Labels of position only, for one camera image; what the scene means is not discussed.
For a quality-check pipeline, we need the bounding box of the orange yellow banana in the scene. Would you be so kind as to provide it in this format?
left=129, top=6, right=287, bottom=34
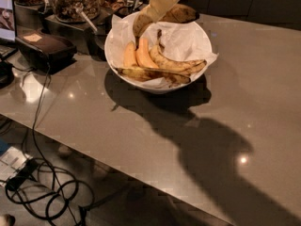
left=135, top=38, right=158, bottom=69

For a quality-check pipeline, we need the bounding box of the orange banana far left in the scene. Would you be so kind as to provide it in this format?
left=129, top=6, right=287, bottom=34
left=123, top=40, right=137, bottom=68

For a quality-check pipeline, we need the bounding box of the white bowl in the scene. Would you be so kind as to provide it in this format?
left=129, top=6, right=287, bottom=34
left=103, top=8, right=214, bottom=94

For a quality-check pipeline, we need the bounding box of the brown banana right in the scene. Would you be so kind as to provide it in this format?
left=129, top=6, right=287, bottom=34
left=150, top=29, right=207, bottom=76

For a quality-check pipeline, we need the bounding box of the dark tray stand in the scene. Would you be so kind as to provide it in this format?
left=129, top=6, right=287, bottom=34
left=15, top=5, right=113, bottom=55

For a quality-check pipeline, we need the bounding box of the glass jar of nuts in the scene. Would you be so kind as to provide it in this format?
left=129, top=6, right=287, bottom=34
left=49, top=0, right=100, bottom=24

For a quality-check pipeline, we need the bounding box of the white paper liner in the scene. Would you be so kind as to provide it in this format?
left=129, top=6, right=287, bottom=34
left=107, top=11, right=219, bottom=89

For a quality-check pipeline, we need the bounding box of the spotted banana left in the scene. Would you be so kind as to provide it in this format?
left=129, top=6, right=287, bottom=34
left=116, top=67, right=191, bottom=84

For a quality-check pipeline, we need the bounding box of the black cable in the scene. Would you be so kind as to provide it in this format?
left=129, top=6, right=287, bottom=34
left=4, top=61, right=97, bottom=226

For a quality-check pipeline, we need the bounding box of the black pouch case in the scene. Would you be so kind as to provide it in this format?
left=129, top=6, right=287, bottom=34
left=15, top=30, right=77, bottom=74

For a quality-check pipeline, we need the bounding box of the white scoop handle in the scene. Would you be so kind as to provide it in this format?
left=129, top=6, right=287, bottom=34
left=75, top=8, right=98, bottom=35

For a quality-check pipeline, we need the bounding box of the white power adapter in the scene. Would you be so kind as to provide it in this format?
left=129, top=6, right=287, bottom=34
left=0, top=146, right=31, bottom=186

